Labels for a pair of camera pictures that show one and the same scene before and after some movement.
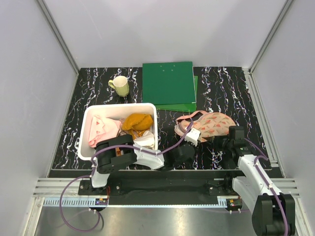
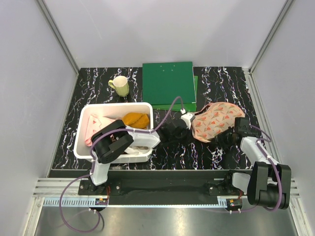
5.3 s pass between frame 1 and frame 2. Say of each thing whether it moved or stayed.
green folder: stayed
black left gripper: moved
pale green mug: stayed
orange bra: stayed
